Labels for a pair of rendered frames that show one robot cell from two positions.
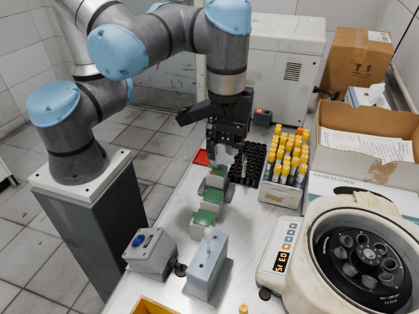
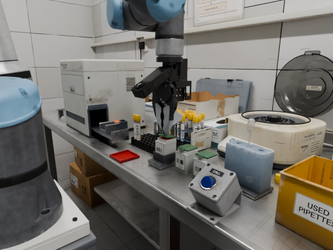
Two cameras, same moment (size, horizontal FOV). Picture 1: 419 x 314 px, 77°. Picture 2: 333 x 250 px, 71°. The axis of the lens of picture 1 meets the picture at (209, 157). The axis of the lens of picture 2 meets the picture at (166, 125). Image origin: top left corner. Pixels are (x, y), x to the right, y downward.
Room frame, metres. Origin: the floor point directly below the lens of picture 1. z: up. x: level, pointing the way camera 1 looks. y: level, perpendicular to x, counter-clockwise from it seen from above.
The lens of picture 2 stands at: (0.15, 0.53, 1.15)
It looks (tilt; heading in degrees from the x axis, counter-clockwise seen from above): 14 degrees down; 301
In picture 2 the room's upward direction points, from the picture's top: straight up
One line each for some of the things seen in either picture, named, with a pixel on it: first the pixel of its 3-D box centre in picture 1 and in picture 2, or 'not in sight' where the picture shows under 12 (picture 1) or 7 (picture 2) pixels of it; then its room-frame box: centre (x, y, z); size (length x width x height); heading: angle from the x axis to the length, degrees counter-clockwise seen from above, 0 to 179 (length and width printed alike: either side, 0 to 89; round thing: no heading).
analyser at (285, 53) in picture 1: (275, 69); (104, 93); (0.94, -0.24, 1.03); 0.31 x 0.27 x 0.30; 161
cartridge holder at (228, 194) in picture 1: (216, 186); (165, 157); (0.48, -0.02, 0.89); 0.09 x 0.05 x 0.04; 71
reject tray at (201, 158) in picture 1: (206, 157); (124, 156); (0.61, 0.01, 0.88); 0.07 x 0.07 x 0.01; 71
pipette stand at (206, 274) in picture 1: (208, 264); (247, 166); (0.25, 0.00, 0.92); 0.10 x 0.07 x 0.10; 156
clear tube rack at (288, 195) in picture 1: (284, 169); (180, 133); (0.53, -0.20, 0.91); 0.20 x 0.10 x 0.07; 161
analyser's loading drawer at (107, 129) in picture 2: not in sight; (106, 128); (0.78, -0.09, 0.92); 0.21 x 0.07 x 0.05; 161
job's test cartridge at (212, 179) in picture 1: (217, 179); (165, 148); (0.48, -0.02, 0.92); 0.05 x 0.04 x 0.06; 71
